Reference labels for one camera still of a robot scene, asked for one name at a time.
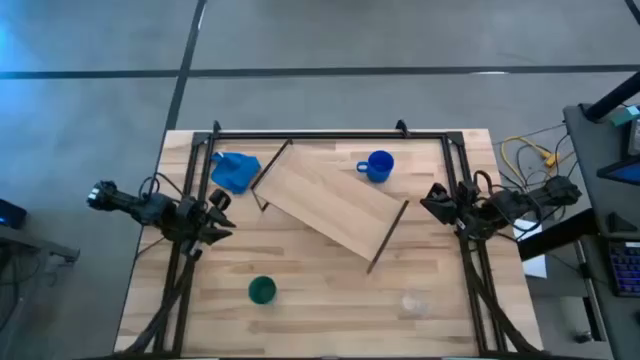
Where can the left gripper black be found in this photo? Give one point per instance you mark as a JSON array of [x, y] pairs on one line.
[[192, 220]]

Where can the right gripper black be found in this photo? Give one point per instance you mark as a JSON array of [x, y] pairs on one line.
[[462, 210]]

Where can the green plastic cup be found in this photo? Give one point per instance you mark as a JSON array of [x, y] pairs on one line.
[[262, 290]]

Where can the blue plastic mug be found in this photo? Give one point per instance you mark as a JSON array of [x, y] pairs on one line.
[[378, 166]]

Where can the clear plastic cup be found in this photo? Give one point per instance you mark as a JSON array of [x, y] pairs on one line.
[[414, 303]]

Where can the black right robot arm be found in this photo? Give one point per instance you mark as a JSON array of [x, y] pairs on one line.
[[522, 202]]

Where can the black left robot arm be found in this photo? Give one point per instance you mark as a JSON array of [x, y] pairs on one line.
[[142, 207]]

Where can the wooden shelf black metal legs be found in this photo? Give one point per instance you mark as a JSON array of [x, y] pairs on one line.
[[325, 200]]

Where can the blue crumpled cloth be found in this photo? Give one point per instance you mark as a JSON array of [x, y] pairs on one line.
[[235, 171]]

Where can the black flat bar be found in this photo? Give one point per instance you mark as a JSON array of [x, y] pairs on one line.
[[555, 234]]

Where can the grey side desk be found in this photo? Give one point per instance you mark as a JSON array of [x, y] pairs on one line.
[[590, 150]]

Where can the grey low stand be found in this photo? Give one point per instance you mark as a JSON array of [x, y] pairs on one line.
[[35, 245]]

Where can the black tablet blue screen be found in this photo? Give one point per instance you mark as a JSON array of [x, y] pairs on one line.
[[625, 172]]

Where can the black keyboard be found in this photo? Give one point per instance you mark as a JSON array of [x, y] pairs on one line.
[[626, 269]]

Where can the teal small box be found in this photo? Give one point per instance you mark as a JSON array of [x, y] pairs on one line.
[[625, 116]]

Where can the black slanted pole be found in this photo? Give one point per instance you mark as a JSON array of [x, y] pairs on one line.
[[615, 97]]

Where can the black device blue light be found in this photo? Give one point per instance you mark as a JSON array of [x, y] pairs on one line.
[[11, 214]]

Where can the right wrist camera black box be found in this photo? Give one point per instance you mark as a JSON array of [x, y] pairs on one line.
[[438, 191]]

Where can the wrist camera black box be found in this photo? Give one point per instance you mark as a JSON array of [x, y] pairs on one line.
[[438, 191], [220, 199]]

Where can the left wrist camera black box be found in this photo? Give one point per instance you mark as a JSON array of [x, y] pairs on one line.
[[220, 199]]

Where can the black metal table frame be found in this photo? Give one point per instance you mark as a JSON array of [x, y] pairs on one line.
[[325, 135]]

